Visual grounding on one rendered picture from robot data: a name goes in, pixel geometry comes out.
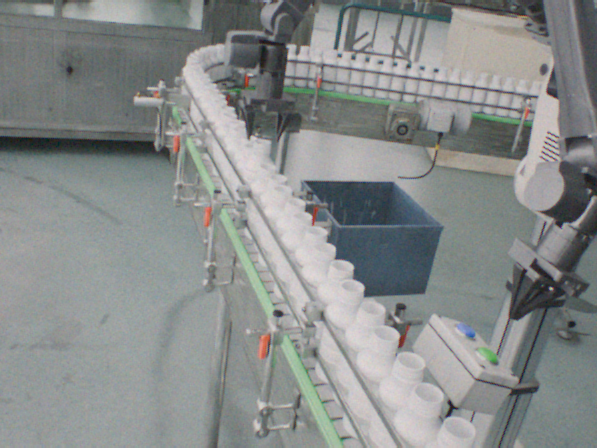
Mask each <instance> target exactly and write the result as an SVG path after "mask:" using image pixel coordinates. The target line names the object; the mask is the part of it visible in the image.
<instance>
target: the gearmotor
mask: <svg viewBox="0 0 597 448"><path fill-rule="evenodd" d="M471 122H472V110H471V108H470V107H469V106H463V105H456V104H449V103H446V102H439V101H432V100H429V99H421V100H418V103H417V106H416V107H415V106H411V105H404V104H401V103H397V102H393V103H389V106H388V110H387V115H386V120H385V125H384V129H383V134H384V137H383V139H384V142H394V143H401V144H408V145H413V141H414V136H415V132H416V129H417V130H425V131H432V132H439V133H438V137H439V139H438V143H437V146H436V152H435V156H434V161H433V164H432V167H431V168H430V170H429V172H428V173H426V174H425V175H423V176H419V177H412V178H410V177H398V178H399V179H419V178H423V177H426V176H427V175H428V174H430V172H431V170H432V169H433V167H434V165H435V162H436V157H437V152H438V150H439V144H440V139H441V138H442V137H443V133H446V134H453V136H461V137H464V136H466V135H467V133H468V131H469V129H470V126H471Z"/></svg>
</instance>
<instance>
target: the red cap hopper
mask: <svg viewBox="0 0 597 448"><path fill-rule="evenodd" d="M421 3H422V1H416V5H415V10H414V11H416V12H420V8H421ZM430 8H431V6H430V5H428V2H426V3H425V7H424V12H423V13H428V14H429V12H430ZM359 11H360V8H354V7H351V8H350V10H349V16H348V21H347V28H346V34H345V40H344V46H343V51H342V54H343V52H350V53H351V55H353V56H357V54H359V53H364V54H371V55H377V56H384V57H391V54H388V53H382V52H375V51H368V50H366V49H367V48H368V47H370V46H371V45H373V44H374V43H375V42H374V40H372V41H370V42H369V43H368V44H366V45H365V46H363V47H362V48H361V49H354V48H353V46H354V45H355V44H356V43H358V42H359V41H360V40H363V39H364V38H365V37H367V36H368V35H369V32H368V31H367V32H366V33H365V34H363V35H362V36H360V37H358V38H357V39H356V40H355V35H356V29H357V23H358V17H359ZM427 22H428V20H426V19H422V22H421V27H420V31H419V36H418V40H417V45H416V49H415V54H414V59H413V61H412V60H411V59H410V55H411V50H412V46H413V41H414V37H415V32H416V27H417V23H418V18H414V17H413V20H412V25H411V29H410V34H409V39H408V43H407V48H406V51H405V50H404V48H403V47H402V45H401V44H398V49H399V51H400V52H401V54H402V55H403V56H402V55H396V58H398V59H404V60H405V61H407V63H408V65H412V62H418V63H419V58H420V54H421V49H422V45H423V40H424V36H425V31H426V27H427ZM352 52H354V53H353V54H352Z"/></svg>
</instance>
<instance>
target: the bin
mask: <svg viewBox="0 0 597 448"><path fill-rule="evenodd" d="M308 190H312V191H314V196H313V201H314V202H315V203H328V209H318V212H317V213H316V218H315V223H314V226H317V227H321V228H323V229H326V230H327V231H328V234H327V237H328V239H327V244H331V245H333V246H334V247H335V248H336V251H335V252H336V256H335V260H344V261H347V262H349V263H351V264H352V265H353V271H352V272H353V275H352V280H353V281H358V282H360V283H361V284H363V285H364V287H365V289H364V297H371V296H392V295H412V294H425V293H426V290H427V286H428V282H429V278H430V275H431V271H432V266H433V262H434V259H435V255H436V251H437V247H438V244H439V240H440V235H441V231H442V229H444V225H443V224H442V223H441V222H439V221H438V220H437V219H436V218H435V217H434V216H433V215H432V214H431V213H429V212H428V211H427V210H426V209H425V208H424V207H423V206H422V205H421V203H418V202H417V201H416V200H415V199H414V198H413V197H412V196H411V195H410V194H409V193H407V192H406V191H405V190H404V189H403V188H402V187H401V186H400V185H399V184H397V183H396V182H395V181H339V180H301V190H300V191H293V192H294V195H293V196H299V199H302V200H303V197H306V195H307V191H308Z"/></svg>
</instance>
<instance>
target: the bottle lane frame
mask: <svg viewBox="0 0 597 448"><path fill-rule="evenodd" d="M201 160H202V159H200V156H199V155H198V152H197V151H196V148H195V146H194V144H193V142H192V140H191V138H187V142H185V153H184V166H183V180H182V181H183V183H184V184H193V183H195V176H196V173H197V174H198V176H199V177H198V185H195V186H184V189H183V190H182V191H183V194H184V196H185V198H193V197H194V190H195V188H197V199H194V200H192V201H187V200H186V202H187V205H188V208H189V210H190V213H191V216H192V218H193V221H194V223H195V226H196V229H197V231H198V234H199V237H200V240H201V243H202V245H204V241H206V234H207V232H208V231H209V233H210V225H211V217H210V225H209V227H206V226H205V214H206V212H205V209H195V208H194V203H195V202H210V201H211V197H212V196H213V193H214V192H213V191H214V189H217V188H215V186H214V183H213V182H212V180H211V177H210V176H209V174H208V171H207V169H206V166H205V165H204V163H203V161H201ZM241 238H243V237H240V235H239V233H238V231H237V229H236V227H234V225H233V221H231V219H230V217H229V214H228V213H227V211H226V209H222V212H221V215H219V219H218V229H217V239H216V256H215V263H216V265H217V264H229V263H230V260H231V258H230V255H232V251H234V254H236V261H234V266H230V267H226V269H217V271H216V272H215V273H214V275H215V278H216V280H217V282H227V281H228V278H229V276H228V273H230V269H231V270H232V272H233V278H232V284H227V285H219V288H220V291H221V293H222V296H223V298H224V302H225V305H226V307H227V310H228V312H229V315H230V318H231V320H233V323H234V325H235V328H236V331H237V333H238V337H239V339H240V342H241V345H242V347H243V350H244V352H245V355H246V358H247V360H248V363H249V365H250V368H251V371H252V374H253V377H254V380H255V382H256V385H257V387H258V390H259V393H260V390H262V385H261V383H263V377H264V369H265V363H266V357H265V358H264V359H259V358H258V348H259V337H250V338H247V337H246V329H251V328H267V323H268V319H269V318H272V316H273V311H274V310H276V309H275V305H278V304H273V303H272V301H271V298H270V296H269V294H270V292H267V290H266V287H264V285H263V283H267V282H262V281H261V279H260V277H259V275H258V274H259V273H258V272H257V271H256V269H255V266H254V262H252V260H251V258H250V256H249V255H250V254H249V253H248V252H247V250H246V248H245V246H247V245H244V244H243V242H242V240H241ZM204 248H205V245H204ZM294 342H298V341H291V340H290V338H289V336H288V335H284V340H283V344H282V345H278V351H277V357H276V364H275V370H274V377H273V383H272V389H271V396H270V400H271V403H272V405H280V404H288V403H292V393H293V391H295V387H297V388H298V390H299V392H300V399H299V404H298V408H296V407H291V408H293V411H295V413H296V421H295V427H293V430H291V428H289V429H285V430H279V431H275V433H276V435H277V438H278V440H279V443H280V446H281V448H345V447H344V445H343V441H344V440H346V439H349V438H341V437H339V435H338V433H337V431H336V428H335V426H334V421H337V420H341V419H331V418H330V416H329V413H327V411H326V409H325V407H324V403H326V402H331V401H321V399H320V397H319V395H318V393H317V391H316V387H317V386H320V385H314V384H313V383H312V381H311V379H310V377H309V375H308V372H309V370H311V369H306V368H305V366H304V364H303V362H302V360H301V355H300V354H298V352H297V350H296V348H294V346H293V343H294ZM289 413H290V408H287V409H278V410H274V411H273V413H272V414H271V415H270V420H271V422H272V425H273V426H281V425H286V424H288V420H289V418H288V414H289Z"/></svg>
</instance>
